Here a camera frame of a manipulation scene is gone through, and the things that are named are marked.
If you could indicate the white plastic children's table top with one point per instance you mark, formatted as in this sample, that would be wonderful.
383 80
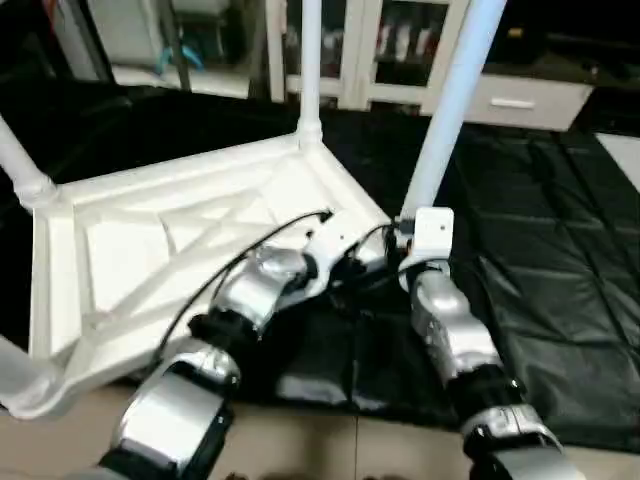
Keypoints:
130 250

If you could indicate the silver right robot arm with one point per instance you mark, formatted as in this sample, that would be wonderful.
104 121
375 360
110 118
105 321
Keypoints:
450 330

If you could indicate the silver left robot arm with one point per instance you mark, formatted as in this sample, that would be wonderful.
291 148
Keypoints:
260 285

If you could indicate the black plastic work mat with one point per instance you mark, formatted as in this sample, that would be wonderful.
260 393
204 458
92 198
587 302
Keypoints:
560 280

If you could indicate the white low drawer unit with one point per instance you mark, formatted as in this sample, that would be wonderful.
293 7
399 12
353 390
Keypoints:
530 100

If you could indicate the white glass door cabinet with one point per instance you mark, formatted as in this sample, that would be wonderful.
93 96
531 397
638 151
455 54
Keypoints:
350 45

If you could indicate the white side table board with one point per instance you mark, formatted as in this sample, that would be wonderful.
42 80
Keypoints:
622 160

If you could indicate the teal plastic object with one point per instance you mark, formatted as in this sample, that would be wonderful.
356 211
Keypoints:
180 58

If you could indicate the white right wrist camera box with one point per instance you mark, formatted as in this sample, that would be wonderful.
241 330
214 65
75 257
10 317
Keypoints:
432 230

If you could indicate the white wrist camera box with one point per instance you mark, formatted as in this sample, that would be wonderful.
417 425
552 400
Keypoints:
330 240
432 230

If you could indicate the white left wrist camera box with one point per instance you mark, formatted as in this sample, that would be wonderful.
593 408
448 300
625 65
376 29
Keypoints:
330 240

